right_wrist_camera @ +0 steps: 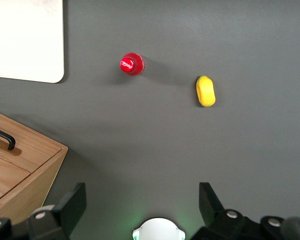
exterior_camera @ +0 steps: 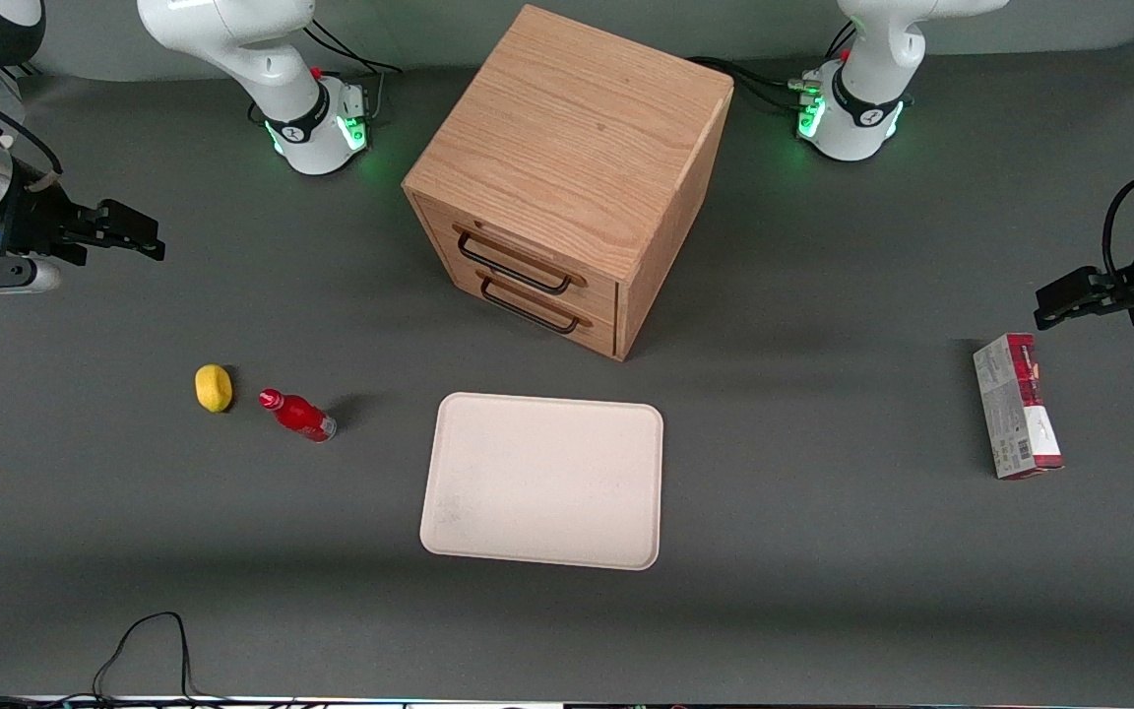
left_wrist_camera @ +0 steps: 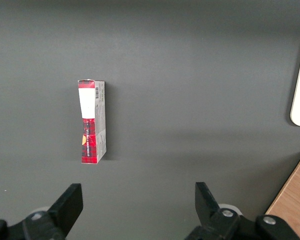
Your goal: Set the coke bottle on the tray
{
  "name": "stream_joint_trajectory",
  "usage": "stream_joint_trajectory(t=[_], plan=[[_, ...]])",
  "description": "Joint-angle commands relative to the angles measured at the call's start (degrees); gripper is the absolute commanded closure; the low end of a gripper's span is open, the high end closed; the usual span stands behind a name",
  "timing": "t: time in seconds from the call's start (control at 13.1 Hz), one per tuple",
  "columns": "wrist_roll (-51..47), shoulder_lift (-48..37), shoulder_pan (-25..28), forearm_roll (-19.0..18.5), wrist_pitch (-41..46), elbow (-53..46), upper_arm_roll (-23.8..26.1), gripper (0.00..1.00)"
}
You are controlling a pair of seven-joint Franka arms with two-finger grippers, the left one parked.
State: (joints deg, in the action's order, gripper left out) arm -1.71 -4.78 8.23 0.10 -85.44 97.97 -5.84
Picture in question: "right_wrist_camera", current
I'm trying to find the light wooden board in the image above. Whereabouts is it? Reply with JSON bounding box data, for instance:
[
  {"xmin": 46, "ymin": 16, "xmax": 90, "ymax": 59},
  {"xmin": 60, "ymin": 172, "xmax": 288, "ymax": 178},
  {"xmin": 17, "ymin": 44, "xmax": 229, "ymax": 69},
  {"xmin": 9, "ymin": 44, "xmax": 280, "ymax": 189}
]
[{"xmin": 0, "ymin": 108, "xmax": 69, "ymax": 226}]

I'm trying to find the white rounded tray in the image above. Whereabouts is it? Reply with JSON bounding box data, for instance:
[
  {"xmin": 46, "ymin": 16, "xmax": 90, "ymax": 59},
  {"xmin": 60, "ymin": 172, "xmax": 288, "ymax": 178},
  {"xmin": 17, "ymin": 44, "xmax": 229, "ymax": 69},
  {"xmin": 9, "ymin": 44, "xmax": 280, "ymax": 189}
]
[{"xmin": 0, "ymin": 0, "xmax": 65, "ymax": 84}]

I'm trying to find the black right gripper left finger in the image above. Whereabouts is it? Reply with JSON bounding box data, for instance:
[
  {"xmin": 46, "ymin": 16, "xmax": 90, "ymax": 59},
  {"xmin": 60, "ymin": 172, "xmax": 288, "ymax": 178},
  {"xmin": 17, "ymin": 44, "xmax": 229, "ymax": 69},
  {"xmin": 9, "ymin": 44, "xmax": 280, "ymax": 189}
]
[{"xmin": 26, "ymin": 182, "xmax": 87, "ymax": 240}]

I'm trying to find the black box handle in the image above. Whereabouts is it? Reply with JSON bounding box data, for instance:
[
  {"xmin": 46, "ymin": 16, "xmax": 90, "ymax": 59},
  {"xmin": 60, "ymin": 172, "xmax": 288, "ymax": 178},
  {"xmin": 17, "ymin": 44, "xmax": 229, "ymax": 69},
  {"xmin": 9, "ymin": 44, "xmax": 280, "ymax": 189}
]
[{"xmin": 0, "ymin": 125, "xmax": 17, "ymax": 151}]

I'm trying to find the yellow toy lemon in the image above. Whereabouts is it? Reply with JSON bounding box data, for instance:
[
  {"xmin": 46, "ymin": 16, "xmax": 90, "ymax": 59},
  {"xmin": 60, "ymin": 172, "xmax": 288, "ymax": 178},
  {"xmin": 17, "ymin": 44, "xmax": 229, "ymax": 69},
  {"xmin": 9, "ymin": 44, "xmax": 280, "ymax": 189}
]
[{"xmin": 195, "ymin": 75, "xmax": 217, "ymax": 108}]

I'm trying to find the red coke bottle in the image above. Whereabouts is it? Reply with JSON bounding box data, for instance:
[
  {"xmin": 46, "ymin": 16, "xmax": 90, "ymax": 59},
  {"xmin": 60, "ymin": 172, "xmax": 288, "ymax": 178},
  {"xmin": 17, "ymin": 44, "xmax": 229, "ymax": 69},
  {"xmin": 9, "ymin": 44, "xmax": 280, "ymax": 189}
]
[{"xmin": 119, "ymin": 52, "xmax": 147, "ymax": 77}]

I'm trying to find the white round dome part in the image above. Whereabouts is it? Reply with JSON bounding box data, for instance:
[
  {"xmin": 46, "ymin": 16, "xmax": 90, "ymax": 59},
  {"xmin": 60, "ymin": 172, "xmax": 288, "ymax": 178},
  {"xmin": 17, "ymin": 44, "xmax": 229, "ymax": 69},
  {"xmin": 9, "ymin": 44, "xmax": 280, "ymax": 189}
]
[{"xmin": 132, "ymin": 216, "xmax": 186, "ymax": 240}]

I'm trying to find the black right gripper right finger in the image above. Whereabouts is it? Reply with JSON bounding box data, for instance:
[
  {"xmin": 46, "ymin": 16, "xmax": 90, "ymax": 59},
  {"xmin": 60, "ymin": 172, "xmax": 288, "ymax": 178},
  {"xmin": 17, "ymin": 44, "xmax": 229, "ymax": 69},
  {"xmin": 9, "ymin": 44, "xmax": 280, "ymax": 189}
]
[{"xmin": 189, "ymin": 181, "xmax": 261, "ymax": 240}]

